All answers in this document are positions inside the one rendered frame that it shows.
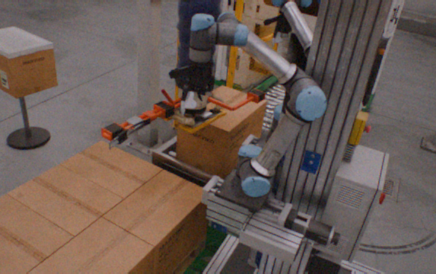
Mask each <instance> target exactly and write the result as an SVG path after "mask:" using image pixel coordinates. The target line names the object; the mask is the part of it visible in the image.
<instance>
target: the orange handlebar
mask: <svg viewBox="0 0 436 274"><path fill-rule="evenodd" d="M253 100H254V97H249V98H248V99H246V100H244V101H242V102H240V103H239V104H237V105H235V106H233V107H231V106H229V105H227V104H224V103H222V102H220V101H218V100H215V99H213V98H210V97H208V102H211V103H213V104H216V105H218V106H220V107H223V108H225V109H227V110H230V111H235V110H237V109H239V108H241V107H243V106H244V105H246V104H248V103H249V102H251V101H253ZM178 107H181V103H178V104H176V105H175V109H176V108H178ZM162 115H163V113H162V112H159V113H158V110H157V109H155V110H151V111H150V110H148V111H146V112H144V113H142V115H141V116H138V117H139V118H141V119H143V120H145V119H147V118H149V117H150V118H151V121H153V120H156V119H157V118H158V117H159V116H162ZM120 125H121V126H124V127H125V129H128V128H129V127H131V126H132V125H130V126H128V123H127V122H124V123H122V124H120ZM103 137H104V138H105V139H111V136H110V134H108V135H107V133H106V132H103Z"/></svg>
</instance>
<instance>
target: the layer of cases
mask: <svg viewBox="0 0 436 274"><path fill-rule="evenodd" d="M109 148H110V147H109V144H108V143H106V142H103V141H99V142H98V143H96V144H94V145H92V146H91V147H89V148H86V149H85V150H83V151H81V152H79V153H78V154H76V155H74V156H72V157H71V158H69V159H67V160H66V161H63V162H62V163H60V164H58V165H56V166H55V167H53V168H51V169H49V170H47V171H46V172H44V173H42V174H40V175H39V176H37V177H34V178H33V179H32V180H30V181H28V182H26V183H25V184H23V185H21V186H19V187H18V188H16V189H14V190H12V191H11V192H9V193H7V194H5V195H3V196H1V197H0V274H170V273H171V272H172V271H173V270H174V269H175V268H176V267H177V265H178V264H179V263H180V262H181V261H182V260H183V258H184V257H185V256H186V255H187V254H188V253H189V252H190V251H191V250H192V249H193V248H194V247H195V246H196V245H197V243H198V242H200V241H201V239H202V238H203V237H204V236H205V235H206V231H207V223H208V219H207V218H206V209H207V205H206V204H204V203H202V189H203V188H202V187H200V186H198V185H196V184H194V183H190V182H189V181H187V180H184V179H183V178H180V177H179V176H177V175H176V174H173V173H171V172H169V171H167V170H164V169H163V168H161V167H158V166H156V165H153V164H151V163H149V162H147V161H144V160H142V159H141V158H137V157H136V156H134V155H131V154H130V153H128V152H125V151H123V150H121V149H119V148H117V147H113V148H111V150H109Z"/></svg>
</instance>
